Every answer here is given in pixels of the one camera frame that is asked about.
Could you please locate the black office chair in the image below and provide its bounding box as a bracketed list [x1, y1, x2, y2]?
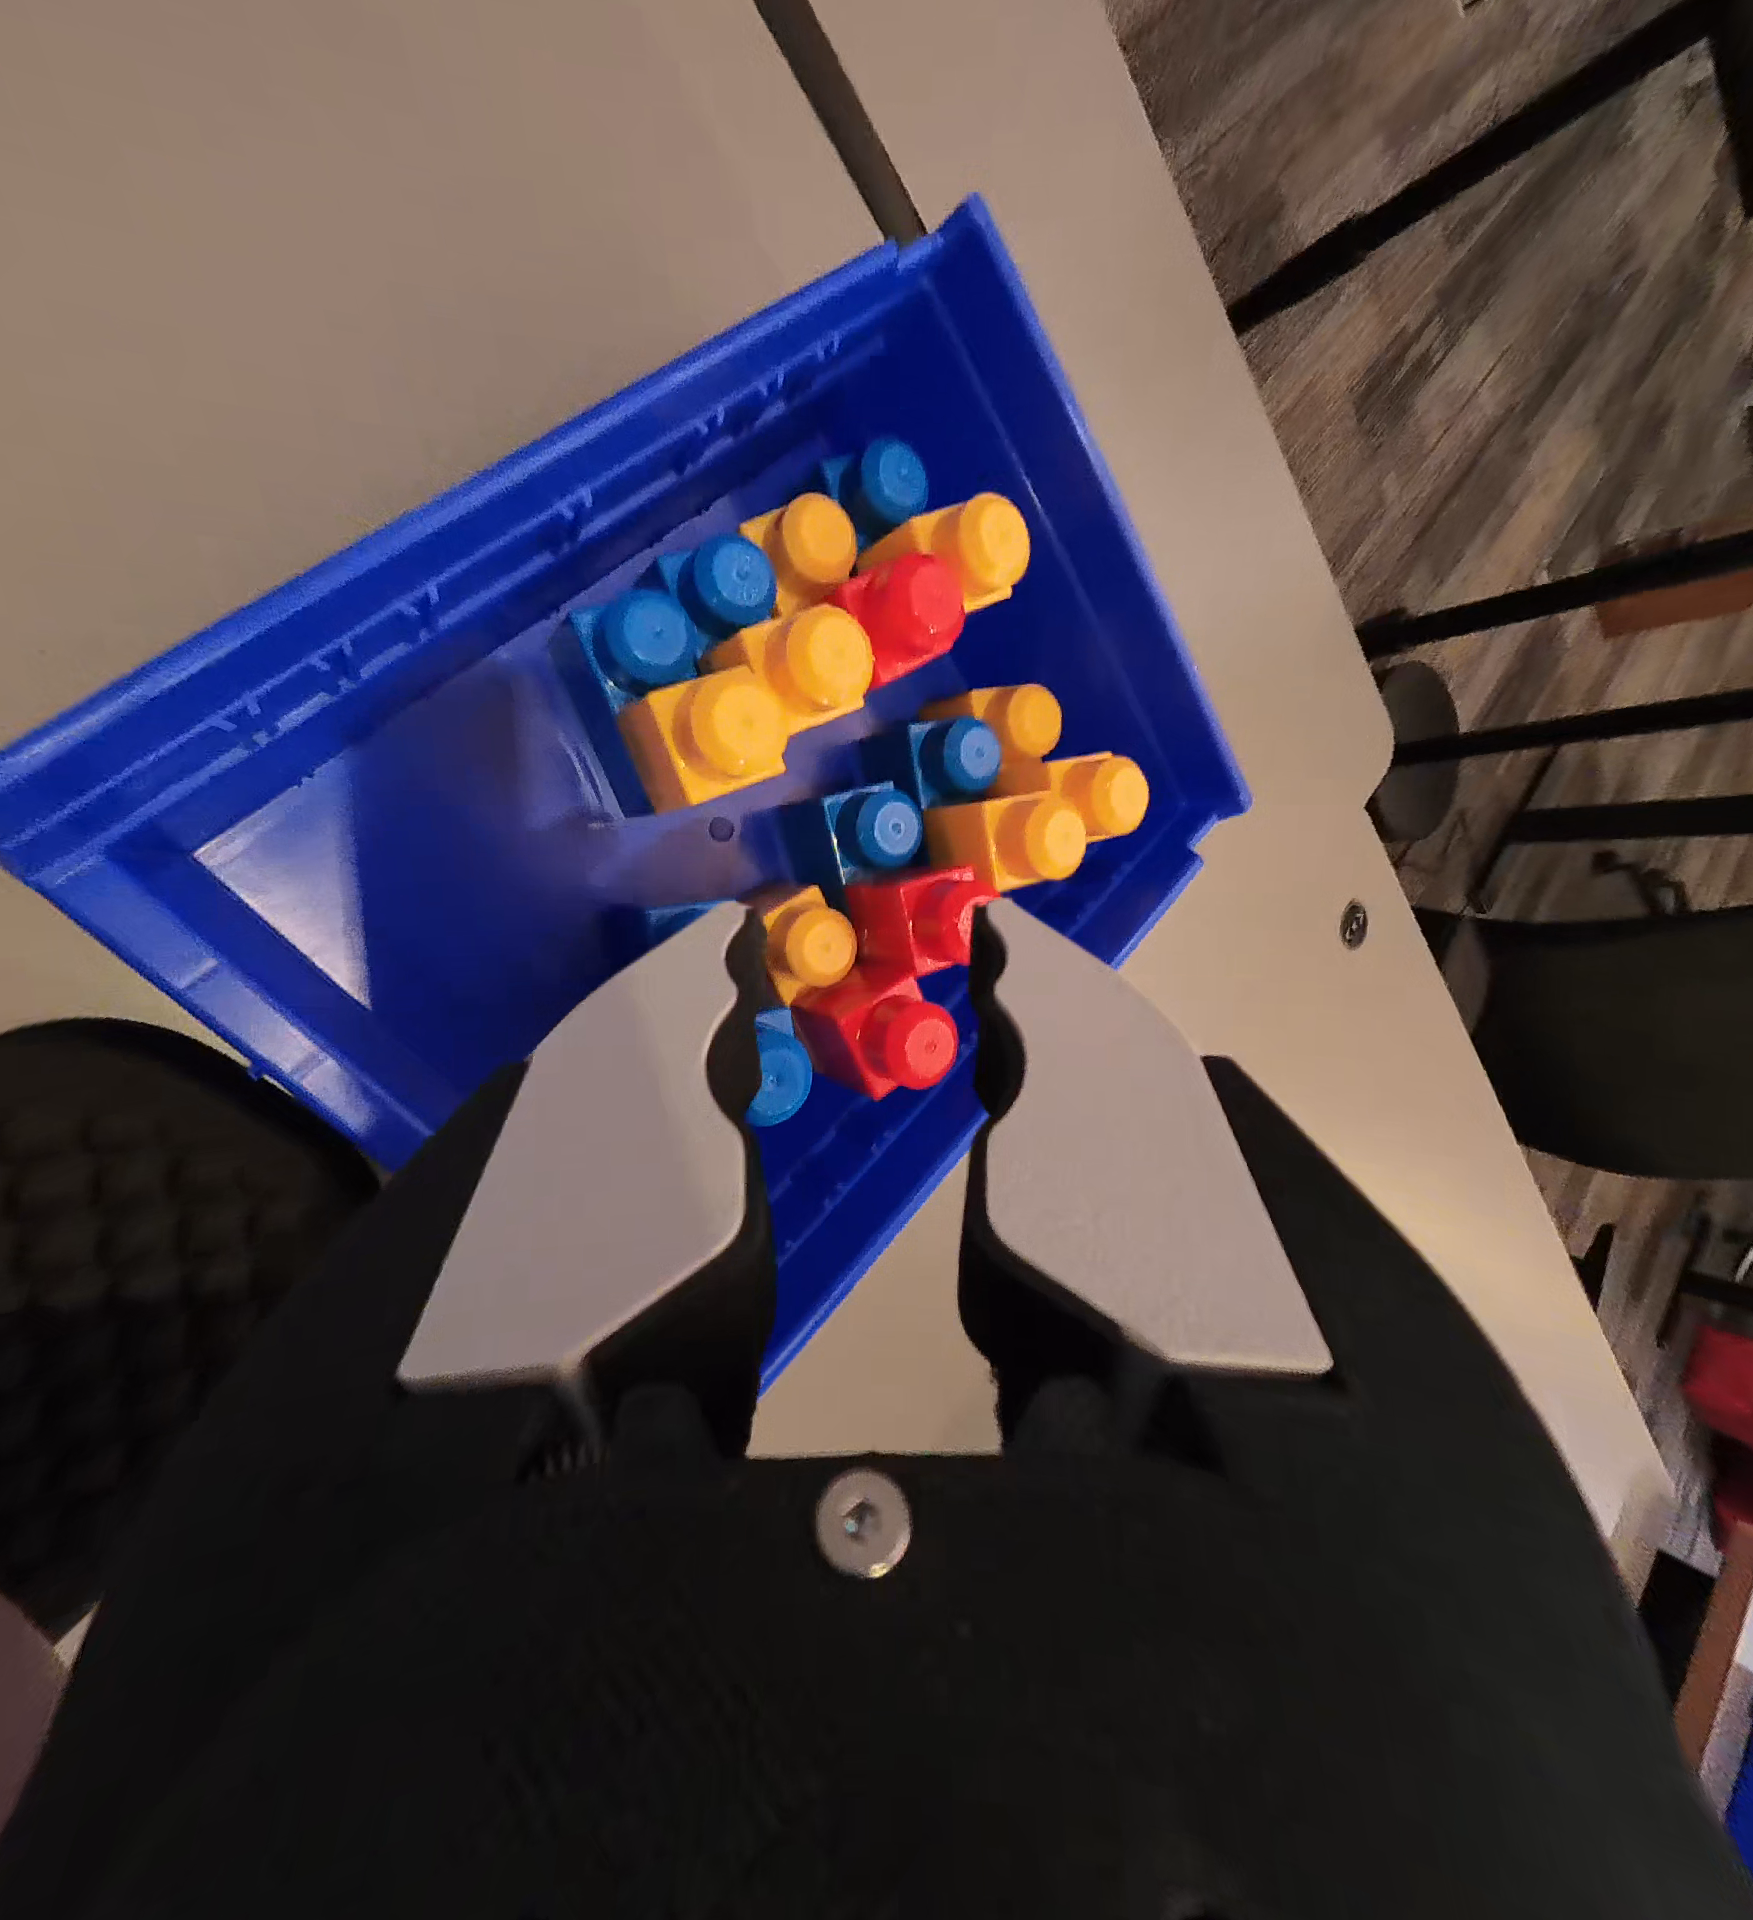
[1415, 886, 1753, 1188]

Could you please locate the plain blue object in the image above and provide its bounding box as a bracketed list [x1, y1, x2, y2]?
[0, 191, 1253, 1398]

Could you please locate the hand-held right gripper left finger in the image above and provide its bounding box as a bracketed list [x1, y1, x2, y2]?
[396, 900, 776, 1390]

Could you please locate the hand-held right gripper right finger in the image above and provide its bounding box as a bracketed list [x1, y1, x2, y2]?
[960, 903, 1336, 1379]

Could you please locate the pile of toy blocks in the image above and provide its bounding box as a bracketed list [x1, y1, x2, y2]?
[565, 436, 1151, 1129]

